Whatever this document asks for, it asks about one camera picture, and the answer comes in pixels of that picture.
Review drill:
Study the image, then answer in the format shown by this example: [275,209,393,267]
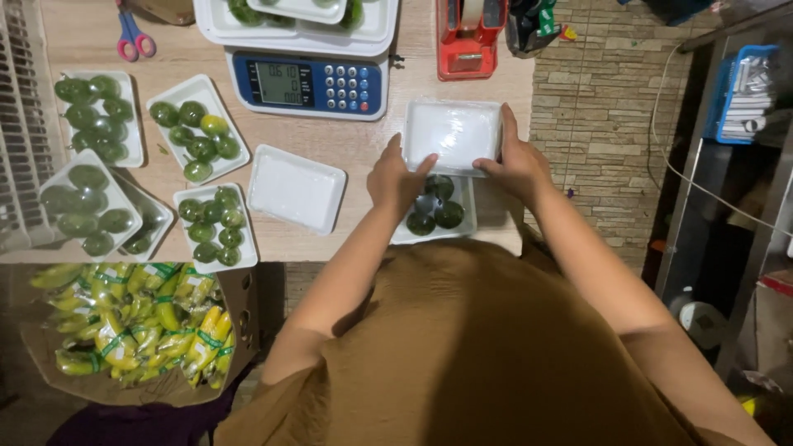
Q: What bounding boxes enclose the blue plastic basket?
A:
[711,43,783,147]

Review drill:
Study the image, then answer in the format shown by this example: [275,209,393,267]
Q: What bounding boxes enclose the blue and white digital scale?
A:
[192,0,401,122]

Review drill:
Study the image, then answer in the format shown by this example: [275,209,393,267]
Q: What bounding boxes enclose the person's right hand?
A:
[472,102,554,209]

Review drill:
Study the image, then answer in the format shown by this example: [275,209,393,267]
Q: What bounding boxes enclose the film-wrapped white foam tray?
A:
[402,98,504,179]

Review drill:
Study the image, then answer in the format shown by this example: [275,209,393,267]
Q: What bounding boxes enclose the white round container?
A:
[678,301,729,351]

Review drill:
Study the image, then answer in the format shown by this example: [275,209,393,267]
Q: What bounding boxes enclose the metal shelf rack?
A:
[652,9,793,388]

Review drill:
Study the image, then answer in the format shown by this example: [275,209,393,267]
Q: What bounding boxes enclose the heap of wrapped yellow bananas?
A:
[30,263,237,390]

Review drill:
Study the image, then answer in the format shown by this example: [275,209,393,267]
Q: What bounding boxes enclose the group of green tomatoes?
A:
[40,164,135,258]
[149,100,242,184]
[54,75,135,165]
[178,186,247,268]

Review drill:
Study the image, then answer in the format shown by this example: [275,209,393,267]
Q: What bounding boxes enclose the white plastic crate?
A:
[0,0,68,254]

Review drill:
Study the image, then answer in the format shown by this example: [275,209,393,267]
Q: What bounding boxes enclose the white cable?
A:
[648,42,793,240]

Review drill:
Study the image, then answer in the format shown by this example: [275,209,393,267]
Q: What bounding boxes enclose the black plastic bag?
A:
[504,0,561,60]

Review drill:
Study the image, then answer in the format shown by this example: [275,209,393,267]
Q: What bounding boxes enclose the empty white foam tray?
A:
[247,144,348,237]

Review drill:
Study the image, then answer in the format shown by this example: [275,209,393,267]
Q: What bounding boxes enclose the person's brown garment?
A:
[214,229,732,446]

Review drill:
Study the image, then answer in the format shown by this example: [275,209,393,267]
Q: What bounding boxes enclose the red box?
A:
[756,269,793,299]

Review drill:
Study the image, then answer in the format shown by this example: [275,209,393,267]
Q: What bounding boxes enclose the pink and blue scissors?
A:
[115,0,157,63]

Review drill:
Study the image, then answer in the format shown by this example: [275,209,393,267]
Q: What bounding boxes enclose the red tape dispenser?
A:
[435,0,510,83]

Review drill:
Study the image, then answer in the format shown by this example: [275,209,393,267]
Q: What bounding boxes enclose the brown object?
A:
[126,0,197,27]

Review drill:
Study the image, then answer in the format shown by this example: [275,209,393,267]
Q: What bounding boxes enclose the cardboard carton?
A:
[9,263,261,408]

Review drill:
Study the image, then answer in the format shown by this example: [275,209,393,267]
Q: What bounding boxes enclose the purple cloth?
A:
[46,365,255,446]

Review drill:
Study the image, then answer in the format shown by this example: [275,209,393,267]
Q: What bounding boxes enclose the person's left hand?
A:
[367,133,439,218]

